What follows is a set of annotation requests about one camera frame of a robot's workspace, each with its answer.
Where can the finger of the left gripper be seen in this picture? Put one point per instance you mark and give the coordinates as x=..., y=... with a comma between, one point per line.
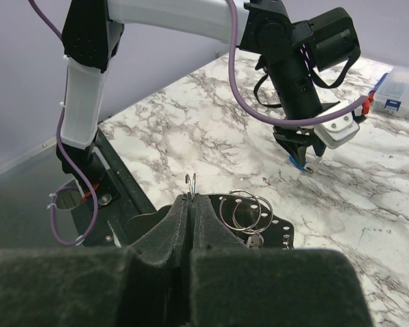
x=298, y=151
x=319, y=146

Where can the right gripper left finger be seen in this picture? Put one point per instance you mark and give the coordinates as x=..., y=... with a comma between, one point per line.
x=142, y=284

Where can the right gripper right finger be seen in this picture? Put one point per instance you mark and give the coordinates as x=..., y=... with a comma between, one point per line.
x=245, y=270

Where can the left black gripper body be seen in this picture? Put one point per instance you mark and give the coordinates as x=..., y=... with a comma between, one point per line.
x=300, y=109

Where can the small split keyring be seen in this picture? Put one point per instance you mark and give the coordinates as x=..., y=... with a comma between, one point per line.
x=191, y=183

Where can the clear plastic organizer box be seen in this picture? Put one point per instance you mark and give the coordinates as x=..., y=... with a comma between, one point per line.
x=392, y=97

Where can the blue handled screwdriver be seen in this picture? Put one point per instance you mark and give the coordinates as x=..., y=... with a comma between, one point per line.
x=375, y=87

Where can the black mounting rail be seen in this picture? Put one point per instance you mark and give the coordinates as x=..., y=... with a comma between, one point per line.
x=125, y=213

